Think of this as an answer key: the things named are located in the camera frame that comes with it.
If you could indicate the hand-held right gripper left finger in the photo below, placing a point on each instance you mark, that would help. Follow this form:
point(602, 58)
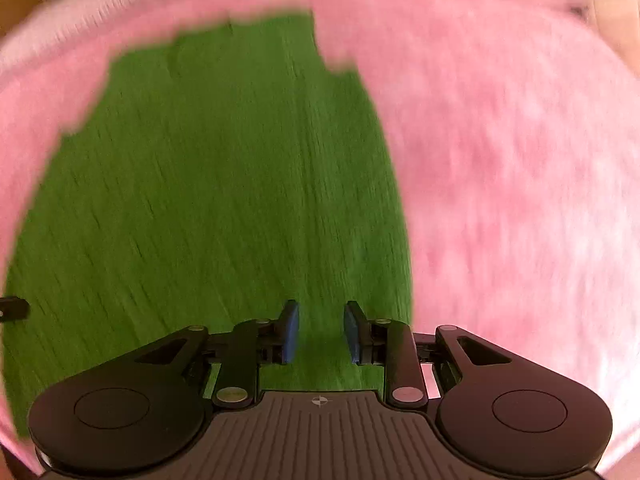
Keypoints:
point(290, 332)

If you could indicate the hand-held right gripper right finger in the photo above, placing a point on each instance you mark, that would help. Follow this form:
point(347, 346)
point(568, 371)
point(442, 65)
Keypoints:
point(352, 335)

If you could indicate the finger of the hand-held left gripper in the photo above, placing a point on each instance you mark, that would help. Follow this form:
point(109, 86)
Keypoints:
point(12, 308)

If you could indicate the green knitted sweater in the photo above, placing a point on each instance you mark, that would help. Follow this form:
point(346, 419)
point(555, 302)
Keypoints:
point(225, 185)

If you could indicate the pink floral blanket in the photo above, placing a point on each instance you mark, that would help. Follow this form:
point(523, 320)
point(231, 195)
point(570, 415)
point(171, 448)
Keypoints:
point(500, 160)

